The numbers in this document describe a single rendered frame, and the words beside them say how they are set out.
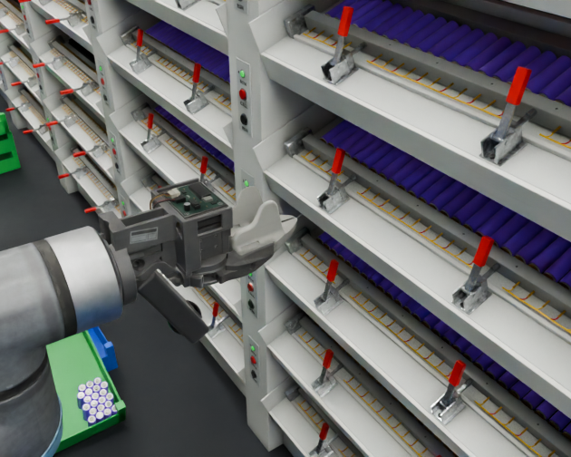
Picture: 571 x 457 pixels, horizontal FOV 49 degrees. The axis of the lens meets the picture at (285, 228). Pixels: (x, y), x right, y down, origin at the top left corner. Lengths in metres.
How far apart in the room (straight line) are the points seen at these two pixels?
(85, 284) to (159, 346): 1.24
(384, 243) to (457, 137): 0.22
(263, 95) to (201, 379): 0.90
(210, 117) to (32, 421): 0.74
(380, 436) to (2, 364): 0.71
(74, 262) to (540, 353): 0.49
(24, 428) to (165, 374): 1.10
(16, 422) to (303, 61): 0.58
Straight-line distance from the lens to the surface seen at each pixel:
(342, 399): 1.18
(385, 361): 0.98
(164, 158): 1.52
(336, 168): 0.91
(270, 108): 1.01
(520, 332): 0.77
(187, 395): 1.66
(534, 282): 0.78
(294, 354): 1.25
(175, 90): 1.36
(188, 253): 0.60
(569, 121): 0.68
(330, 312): 1.05
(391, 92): 0.80
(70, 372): 1.69
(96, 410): 1.58
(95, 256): 0.57
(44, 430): 0.66
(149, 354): 1.78
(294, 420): 1.40
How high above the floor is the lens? 1.23
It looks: 34 degrees down
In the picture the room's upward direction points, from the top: straight up
